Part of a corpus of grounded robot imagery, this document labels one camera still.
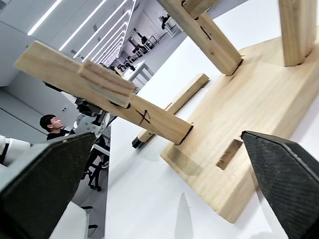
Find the wooden cross bar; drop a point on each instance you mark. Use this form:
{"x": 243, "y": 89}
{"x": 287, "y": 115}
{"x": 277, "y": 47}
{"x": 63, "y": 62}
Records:
{"x": 199, "y": 6}
{"x": 107, "y": 82}

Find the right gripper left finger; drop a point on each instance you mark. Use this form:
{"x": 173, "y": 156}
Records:
{"x": 42, "y": 179}

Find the wooden seat board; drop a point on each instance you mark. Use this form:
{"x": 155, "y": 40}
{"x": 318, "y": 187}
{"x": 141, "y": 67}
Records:
{"x": 261, "y": 107}

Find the person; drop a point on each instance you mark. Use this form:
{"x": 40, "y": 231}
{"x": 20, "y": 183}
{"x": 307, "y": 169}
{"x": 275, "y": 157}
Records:
{"x": 51, "y": 124}

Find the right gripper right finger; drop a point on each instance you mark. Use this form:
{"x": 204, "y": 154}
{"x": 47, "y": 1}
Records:
{"x": 286, "y": 179}

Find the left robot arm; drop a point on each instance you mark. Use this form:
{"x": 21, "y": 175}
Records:
{"x": 91, "y": 124}

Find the wooden leg with cross mark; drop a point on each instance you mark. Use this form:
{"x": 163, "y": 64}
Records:
{"x": 57, "y": 67}

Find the wooden bar with black cap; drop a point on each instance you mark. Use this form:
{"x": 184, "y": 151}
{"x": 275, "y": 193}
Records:
{"x": 184, "y": 95}

